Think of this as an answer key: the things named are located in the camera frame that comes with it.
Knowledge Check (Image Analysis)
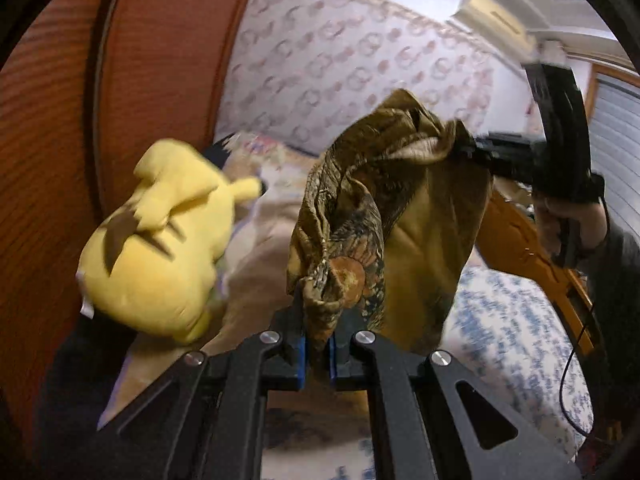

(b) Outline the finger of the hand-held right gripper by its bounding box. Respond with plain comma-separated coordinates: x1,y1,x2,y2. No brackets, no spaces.
452,132,541,183

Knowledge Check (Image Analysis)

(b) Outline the wooden cabinet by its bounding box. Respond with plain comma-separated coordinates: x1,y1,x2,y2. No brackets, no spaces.
475,185,601,356

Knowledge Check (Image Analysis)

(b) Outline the wooden louvered wardrobe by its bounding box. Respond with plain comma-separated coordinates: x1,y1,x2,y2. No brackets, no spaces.
0,0,263,411

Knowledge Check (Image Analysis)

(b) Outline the person's right forearm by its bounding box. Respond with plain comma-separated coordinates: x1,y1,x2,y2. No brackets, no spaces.
582,220,640,411

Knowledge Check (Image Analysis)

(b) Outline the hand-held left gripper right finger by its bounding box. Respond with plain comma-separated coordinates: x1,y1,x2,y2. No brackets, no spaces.
327,309,583,480

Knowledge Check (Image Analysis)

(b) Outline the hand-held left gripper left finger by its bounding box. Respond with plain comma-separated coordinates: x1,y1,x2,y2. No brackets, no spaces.
95,285,307,480

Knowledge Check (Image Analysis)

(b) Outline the grey window blind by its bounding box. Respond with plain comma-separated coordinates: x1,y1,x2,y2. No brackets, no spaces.
587,72,640,241

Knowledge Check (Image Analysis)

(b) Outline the yellow plush toy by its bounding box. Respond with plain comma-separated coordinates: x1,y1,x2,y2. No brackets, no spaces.
76,139,265,346

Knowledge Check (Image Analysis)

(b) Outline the person's right hand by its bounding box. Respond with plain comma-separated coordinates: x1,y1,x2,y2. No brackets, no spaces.
532,195,611,261

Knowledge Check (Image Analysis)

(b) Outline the circle patterned sheer curtain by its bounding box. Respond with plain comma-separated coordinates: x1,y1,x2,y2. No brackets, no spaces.
215,0,506,156

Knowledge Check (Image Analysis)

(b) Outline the white air conditioner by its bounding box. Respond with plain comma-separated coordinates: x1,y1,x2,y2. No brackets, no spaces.
452,0,538,56

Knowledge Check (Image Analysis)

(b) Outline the black cable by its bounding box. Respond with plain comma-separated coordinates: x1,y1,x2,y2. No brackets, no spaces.
559,260,598,436

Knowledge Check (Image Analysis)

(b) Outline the brown patterned shirt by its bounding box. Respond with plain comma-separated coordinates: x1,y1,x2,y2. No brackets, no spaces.
286,89,493,361

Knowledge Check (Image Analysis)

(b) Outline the blue white patterned bedsheet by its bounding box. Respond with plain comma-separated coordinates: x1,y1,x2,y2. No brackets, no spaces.
260,265,596,480

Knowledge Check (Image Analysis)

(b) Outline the floral blanket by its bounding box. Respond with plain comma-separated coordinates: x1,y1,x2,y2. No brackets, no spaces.
97,130,326,431

